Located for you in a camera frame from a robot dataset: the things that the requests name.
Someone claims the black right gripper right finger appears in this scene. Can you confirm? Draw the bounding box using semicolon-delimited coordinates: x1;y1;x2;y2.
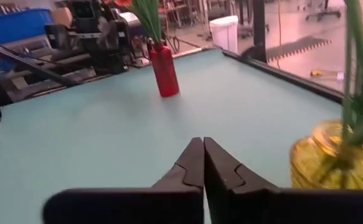
204;136;363;224

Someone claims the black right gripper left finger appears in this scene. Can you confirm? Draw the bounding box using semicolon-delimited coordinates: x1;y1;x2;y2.
44;138;204;224

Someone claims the red ribbed vase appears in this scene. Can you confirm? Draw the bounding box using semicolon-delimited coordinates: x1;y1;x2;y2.
148;39;181;98

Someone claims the white flower bunch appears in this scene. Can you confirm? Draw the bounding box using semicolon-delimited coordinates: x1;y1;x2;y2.
341;0;363;147

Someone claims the yellow glass vase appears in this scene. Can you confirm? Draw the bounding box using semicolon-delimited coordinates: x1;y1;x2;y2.
290;119;363;190

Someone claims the white waste bin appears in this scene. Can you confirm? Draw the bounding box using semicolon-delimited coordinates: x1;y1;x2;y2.
209;15;240;55

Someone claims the black stand pole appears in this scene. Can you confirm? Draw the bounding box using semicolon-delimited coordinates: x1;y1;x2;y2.
240;0;268;63

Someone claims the blue storage bin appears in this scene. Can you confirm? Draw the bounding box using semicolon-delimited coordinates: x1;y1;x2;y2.
0;8;55;45

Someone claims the yellow extension cable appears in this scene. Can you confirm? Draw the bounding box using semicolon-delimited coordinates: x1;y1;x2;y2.
310;70;346;81

